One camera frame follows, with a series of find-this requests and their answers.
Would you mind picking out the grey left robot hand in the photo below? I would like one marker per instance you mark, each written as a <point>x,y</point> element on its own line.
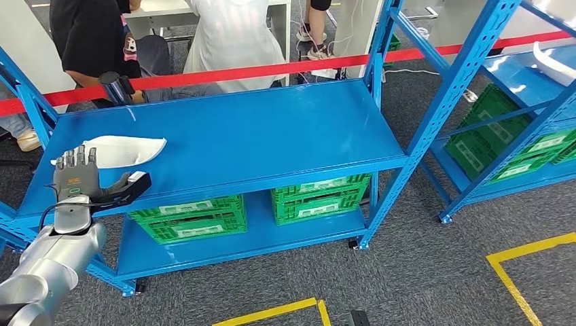
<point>76,180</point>

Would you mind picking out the white curved plastic part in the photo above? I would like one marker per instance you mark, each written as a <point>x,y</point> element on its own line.
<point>553,67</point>
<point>126,150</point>

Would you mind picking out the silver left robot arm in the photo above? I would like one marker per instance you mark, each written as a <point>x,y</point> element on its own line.
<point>54,261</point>

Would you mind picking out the blue metal shelf rack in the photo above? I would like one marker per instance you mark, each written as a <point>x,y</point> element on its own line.
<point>513,74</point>
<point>252,135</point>

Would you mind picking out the person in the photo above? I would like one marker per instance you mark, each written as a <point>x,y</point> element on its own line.
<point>315,27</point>
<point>234,40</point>
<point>90,36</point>
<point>27,141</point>

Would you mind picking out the grey chair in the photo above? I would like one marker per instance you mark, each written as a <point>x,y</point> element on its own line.
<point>153,56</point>

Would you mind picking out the red barrier belt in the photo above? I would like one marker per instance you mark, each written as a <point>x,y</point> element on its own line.
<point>225,74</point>

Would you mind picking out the white power strip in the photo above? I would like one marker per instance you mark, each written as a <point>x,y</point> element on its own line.
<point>470,95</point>

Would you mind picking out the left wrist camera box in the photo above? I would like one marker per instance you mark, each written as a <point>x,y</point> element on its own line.
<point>132,189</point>

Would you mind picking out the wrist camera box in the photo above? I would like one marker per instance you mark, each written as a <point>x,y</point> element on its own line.
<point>132,189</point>
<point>359,318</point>

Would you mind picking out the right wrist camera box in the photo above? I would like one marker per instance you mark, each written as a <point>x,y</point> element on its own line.
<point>359,318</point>

